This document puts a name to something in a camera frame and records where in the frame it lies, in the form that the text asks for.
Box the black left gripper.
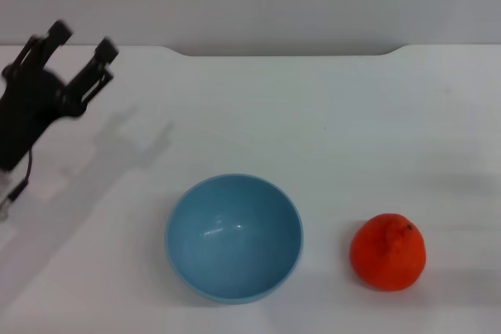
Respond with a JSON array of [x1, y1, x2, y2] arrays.
[[0, 20, 120, 171]]

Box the blue bowl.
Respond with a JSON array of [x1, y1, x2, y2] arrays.
[[164, 172, 305, 305]]

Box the orange fruit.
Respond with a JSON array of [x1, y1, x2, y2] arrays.
[[349, 212, 427, 293]]

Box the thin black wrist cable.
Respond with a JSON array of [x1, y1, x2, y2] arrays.
[[5, 148, 34, 210]]

